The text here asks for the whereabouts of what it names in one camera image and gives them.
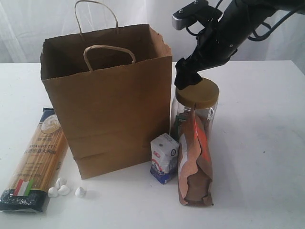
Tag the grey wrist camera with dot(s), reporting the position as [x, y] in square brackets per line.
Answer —
[197, 11]

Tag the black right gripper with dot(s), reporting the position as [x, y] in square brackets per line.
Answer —
[223, 33]

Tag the white candy piece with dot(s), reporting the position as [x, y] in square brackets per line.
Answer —
[63, 190]
[60, 182]
[53, 192]
[80, 192]

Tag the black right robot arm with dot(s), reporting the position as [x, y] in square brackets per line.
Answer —
[272, 13]

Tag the spaghetti packet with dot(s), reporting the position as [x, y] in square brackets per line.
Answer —
[39, 165]

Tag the brown paper bag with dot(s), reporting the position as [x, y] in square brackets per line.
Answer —
[111, 92]

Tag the brown orange paper pouch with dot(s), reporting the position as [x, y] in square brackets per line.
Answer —
[195, 171]

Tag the clear jar with wooden lid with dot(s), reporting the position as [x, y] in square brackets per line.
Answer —
[203, 97]

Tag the white blue small packet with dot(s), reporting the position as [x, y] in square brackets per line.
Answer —
[164, 151]

